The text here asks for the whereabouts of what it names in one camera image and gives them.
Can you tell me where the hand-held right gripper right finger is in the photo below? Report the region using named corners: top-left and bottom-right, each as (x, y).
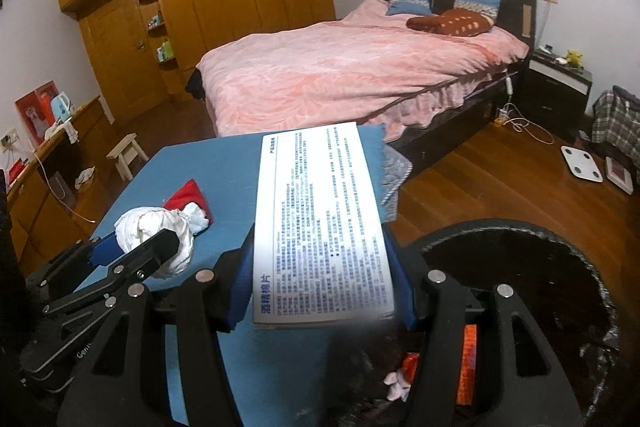
top-left (382, 223), bottom-right (585, 427)

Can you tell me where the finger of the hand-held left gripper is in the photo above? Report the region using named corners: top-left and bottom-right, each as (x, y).
top-left (25, 234), bottom-right (126, 303)
top-left (42, 229), bottom-right (180, 318)

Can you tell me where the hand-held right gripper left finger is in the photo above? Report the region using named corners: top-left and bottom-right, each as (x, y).
top-left (56, 227), bottom-right (256, 427)

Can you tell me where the white tissue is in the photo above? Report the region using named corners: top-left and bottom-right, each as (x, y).
top-left (115, 202), bottom-right (211, 280)

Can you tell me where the white printed box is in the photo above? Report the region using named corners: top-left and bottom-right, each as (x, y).
top-left (252, 122), bottom-right (397, 329)

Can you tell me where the black trash bin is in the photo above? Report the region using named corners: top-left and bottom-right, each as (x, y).
top-left (325, 217), bottom-right (623, 427)

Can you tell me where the red plastic bag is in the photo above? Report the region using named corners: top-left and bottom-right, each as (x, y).
top-left (164, 179), bottom-right (213, 220)

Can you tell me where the wooden sideboard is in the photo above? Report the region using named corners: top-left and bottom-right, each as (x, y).
top-left (0, 96), bottom-right (118, 278)

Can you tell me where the blue table mat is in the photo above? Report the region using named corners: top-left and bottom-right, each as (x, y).
top-left (92, 123), bottom-right (401, 427)

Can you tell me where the small wooden stool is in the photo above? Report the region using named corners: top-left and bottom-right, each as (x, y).
top-left (106, 133), bottom-right (149, 181)

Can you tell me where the grey quilted cloth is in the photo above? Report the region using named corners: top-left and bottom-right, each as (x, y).
top-left (381, 144), bottom-right (414, 223)

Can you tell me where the white crumpled cloth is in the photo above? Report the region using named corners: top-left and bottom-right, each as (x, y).
top-left (44, 119), bottom-right (78, 142)

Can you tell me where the light blue kettle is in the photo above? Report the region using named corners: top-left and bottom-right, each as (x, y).
top-left (50, 93), bottom-right (76, 124)

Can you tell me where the red poster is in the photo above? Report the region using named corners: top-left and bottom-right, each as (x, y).
top-left (15, 81), bottom-right (61, 145)

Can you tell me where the black cloth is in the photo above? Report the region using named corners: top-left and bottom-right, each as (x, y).
top-left (185, 69), bottom-right (206, 100)

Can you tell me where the white body scale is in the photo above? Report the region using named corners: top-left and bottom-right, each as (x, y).
top-left (560, 146), bottom-right (600, 181)

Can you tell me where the pink blanket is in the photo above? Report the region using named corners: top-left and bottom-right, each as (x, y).
top-left (196, 0), bottom-right (530, 142)

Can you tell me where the black white nightstand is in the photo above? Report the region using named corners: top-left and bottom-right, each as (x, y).
top-left (525, 49), bottom-right (594, 142)

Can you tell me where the pink framed board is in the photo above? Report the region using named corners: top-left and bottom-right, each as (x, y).
top-left (605, 155), bottom-right (635, 195)

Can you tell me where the brown patterned pillow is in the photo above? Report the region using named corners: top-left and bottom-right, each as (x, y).
top-left (406, 9), bottom-right (496, 38)

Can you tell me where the plaid cloth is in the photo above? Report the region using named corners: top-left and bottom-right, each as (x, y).
top-left (591, 88), bottom-right (640, 158)

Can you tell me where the white cable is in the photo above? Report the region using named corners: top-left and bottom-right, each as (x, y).
top-left (502, 104), bottom-right (555, 145)

